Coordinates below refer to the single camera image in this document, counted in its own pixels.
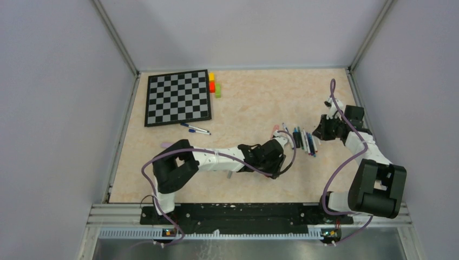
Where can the grey slotted cable duct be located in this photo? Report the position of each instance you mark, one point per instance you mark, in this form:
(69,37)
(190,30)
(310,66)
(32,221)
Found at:
(157,233)

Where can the black and grey chessboard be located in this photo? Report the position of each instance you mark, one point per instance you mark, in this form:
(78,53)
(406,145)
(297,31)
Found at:
(176,98)

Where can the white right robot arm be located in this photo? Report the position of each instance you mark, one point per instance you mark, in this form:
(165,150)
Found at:
(378,185)

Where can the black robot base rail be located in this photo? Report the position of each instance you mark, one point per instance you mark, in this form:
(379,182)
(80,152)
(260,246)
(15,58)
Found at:
(243,218)

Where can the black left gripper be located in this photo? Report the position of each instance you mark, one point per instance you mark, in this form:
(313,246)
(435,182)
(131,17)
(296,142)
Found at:
(274,172)

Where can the orange toy block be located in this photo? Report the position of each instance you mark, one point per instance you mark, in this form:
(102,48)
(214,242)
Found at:
(212,86)

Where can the dark blue pen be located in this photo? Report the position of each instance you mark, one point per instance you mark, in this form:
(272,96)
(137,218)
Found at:
(310,144)

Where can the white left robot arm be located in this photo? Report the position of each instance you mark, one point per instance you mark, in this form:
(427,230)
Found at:
(177,164)

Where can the blue capped whiteboard pen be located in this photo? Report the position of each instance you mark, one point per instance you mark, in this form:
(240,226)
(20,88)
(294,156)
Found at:
(194,128)

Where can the red capped white pen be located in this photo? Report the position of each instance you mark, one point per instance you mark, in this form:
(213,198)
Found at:
(314,144)

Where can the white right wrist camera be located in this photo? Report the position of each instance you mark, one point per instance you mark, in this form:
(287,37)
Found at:
(335,107)

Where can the white grey marker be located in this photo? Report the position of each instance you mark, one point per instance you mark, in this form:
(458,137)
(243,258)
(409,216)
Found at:
(305,142)

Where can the green transparent pen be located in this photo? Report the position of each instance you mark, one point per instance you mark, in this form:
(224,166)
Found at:
(300,137)

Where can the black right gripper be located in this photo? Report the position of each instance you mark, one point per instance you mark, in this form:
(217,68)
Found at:
(321,131)

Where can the green toy block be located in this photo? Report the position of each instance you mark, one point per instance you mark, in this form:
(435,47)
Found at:
(217,90)

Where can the black blue highlighter marker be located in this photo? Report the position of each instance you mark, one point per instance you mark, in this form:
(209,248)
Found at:
(295,136)

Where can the pink highlighter marker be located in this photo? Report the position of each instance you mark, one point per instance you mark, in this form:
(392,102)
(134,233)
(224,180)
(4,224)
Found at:
(275,128)

